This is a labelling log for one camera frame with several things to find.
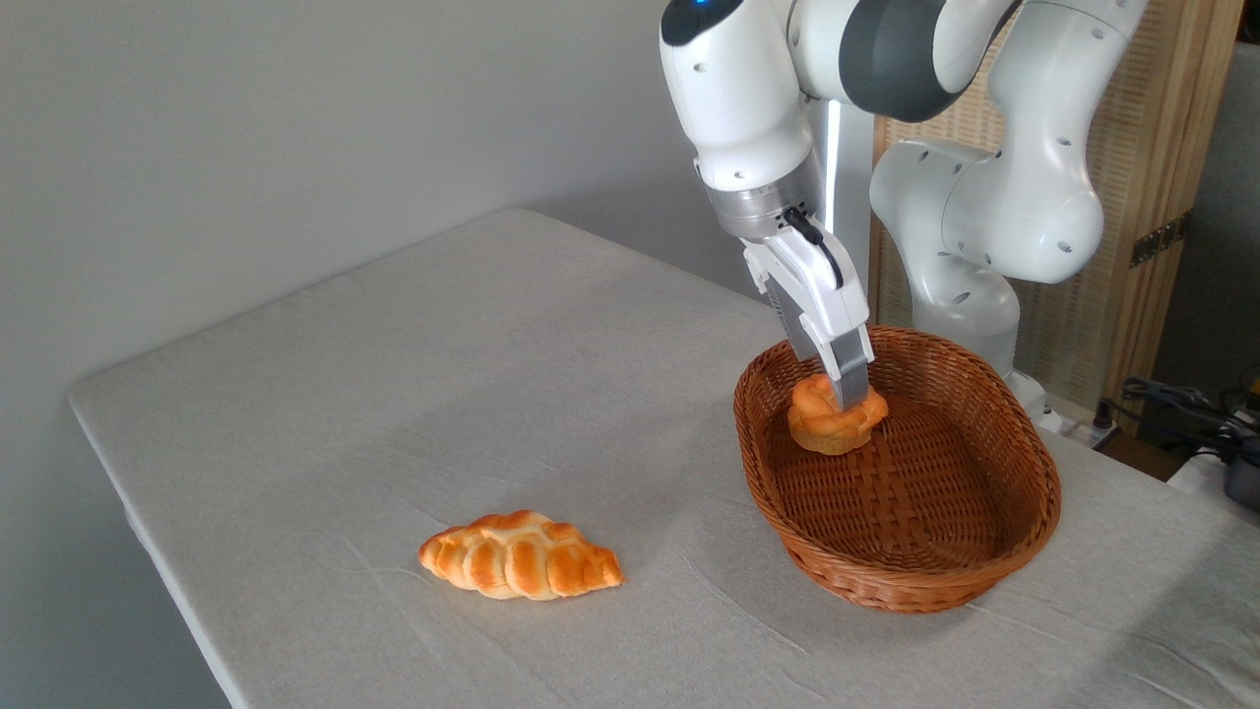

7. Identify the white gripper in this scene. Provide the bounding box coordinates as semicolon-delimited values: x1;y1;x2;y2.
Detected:
741;221;876;414

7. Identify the small round bread bun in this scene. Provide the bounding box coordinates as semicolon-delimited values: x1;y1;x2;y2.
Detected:
786;371;890;457

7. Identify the brown wicker oval basket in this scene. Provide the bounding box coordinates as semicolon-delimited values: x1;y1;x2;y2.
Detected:
732;324;1063;615

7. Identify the long braided bread loaf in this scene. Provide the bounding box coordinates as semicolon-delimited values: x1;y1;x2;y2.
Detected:
418;509;626;602

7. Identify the light grey tablecloth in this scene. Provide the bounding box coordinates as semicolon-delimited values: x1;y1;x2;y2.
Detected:
67;207;1260;709

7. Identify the black screen hinge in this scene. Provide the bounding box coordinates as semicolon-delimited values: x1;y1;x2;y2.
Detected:
1129;211;1193;270

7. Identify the grey device housing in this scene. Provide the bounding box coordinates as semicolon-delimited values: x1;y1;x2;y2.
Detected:
1224;457;1260;513

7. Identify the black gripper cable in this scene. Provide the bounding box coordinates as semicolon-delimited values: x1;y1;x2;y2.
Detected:
782;206;847;290

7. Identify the black cable bundle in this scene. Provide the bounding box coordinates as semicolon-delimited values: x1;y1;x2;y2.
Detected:
1120;376;1260;466

